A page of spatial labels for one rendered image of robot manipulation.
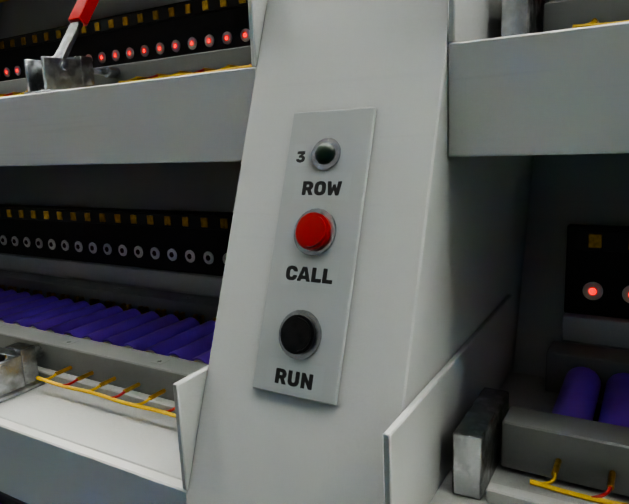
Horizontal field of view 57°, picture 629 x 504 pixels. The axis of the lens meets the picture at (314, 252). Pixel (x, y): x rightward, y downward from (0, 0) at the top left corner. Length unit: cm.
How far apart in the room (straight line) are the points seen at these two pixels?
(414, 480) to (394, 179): 12
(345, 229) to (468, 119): 7
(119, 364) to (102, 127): 14
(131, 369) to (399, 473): 20
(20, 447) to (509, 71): 31
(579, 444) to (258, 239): 16
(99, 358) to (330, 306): 19
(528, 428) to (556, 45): 16
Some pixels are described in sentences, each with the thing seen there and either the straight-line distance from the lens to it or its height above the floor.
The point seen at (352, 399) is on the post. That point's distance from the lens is 23.
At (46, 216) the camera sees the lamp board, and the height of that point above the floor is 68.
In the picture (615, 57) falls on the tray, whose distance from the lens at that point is 24.
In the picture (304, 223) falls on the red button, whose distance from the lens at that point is 24.
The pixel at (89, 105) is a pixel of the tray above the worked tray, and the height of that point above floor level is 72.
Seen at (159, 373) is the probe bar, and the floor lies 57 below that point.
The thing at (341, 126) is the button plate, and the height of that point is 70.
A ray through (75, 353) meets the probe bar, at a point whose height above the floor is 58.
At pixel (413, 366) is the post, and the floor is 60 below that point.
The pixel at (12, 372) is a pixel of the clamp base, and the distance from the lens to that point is 42.
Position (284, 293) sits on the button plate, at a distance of 25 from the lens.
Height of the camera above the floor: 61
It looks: 7 degrees up
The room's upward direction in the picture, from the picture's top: 8 degrees clockwise
